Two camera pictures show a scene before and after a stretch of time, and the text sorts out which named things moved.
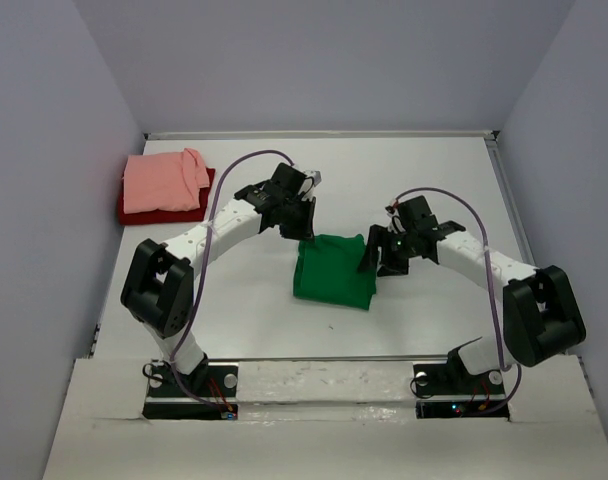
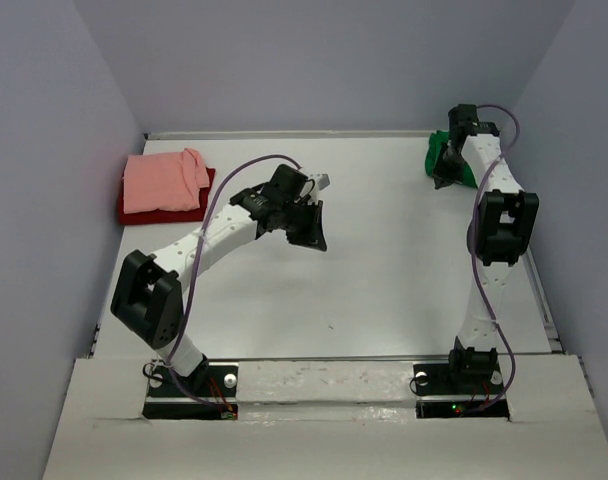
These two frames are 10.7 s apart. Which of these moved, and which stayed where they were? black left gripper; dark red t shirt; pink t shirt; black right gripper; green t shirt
Moved: green t shirt; black right gripper
Stayed: pink t shirt; dark red t shirt; black left gripper
